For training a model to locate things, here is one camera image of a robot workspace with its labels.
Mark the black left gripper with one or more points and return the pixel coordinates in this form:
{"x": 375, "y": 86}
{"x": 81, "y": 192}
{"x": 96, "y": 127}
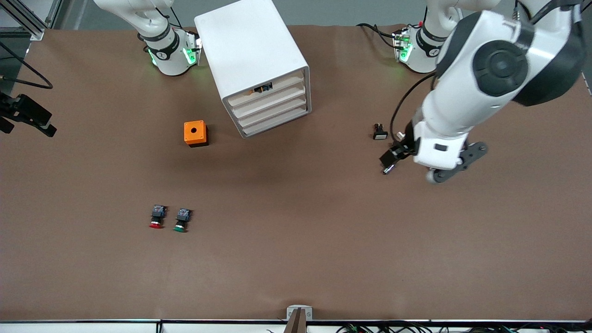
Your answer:
{"x": 400, "y": 151}

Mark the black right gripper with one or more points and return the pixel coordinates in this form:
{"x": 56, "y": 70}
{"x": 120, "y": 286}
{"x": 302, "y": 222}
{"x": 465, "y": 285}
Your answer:
{"x": 19, "y": 109}

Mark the yellow push button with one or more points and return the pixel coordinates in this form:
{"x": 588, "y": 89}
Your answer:
{"x": 263, "y": 87}

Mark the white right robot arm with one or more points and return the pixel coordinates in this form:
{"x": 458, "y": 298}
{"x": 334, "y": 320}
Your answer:
{"x": 162, "y": 41}

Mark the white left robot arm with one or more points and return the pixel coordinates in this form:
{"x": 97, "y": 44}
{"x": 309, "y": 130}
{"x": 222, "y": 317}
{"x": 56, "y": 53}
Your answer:
{"x": 462, "y": 101}

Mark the white capped black button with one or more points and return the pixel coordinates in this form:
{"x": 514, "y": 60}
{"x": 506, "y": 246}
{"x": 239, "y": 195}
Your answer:
{"x": 380, "y": 134}

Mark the red push button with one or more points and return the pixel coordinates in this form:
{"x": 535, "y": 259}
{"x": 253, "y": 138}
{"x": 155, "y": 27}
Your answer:
{"x": 158, "y": 212}

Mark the green push button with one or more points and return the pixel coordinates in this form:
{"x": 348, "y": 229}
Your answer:
{"x": 183, "y": 215}

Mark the orange box with hole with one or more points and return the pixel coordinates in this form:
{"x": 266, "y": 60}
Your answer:
{"x": 194, "y": 131}

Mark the silver metal key switch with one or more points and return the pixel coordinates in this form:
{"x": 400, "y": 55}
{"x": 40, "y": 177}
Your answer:
{"x": 387, "y": 170}

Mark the aluminium frame profile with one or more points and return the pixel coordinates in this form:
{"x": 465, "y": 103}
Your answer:
{"x": 27, "y": 21}

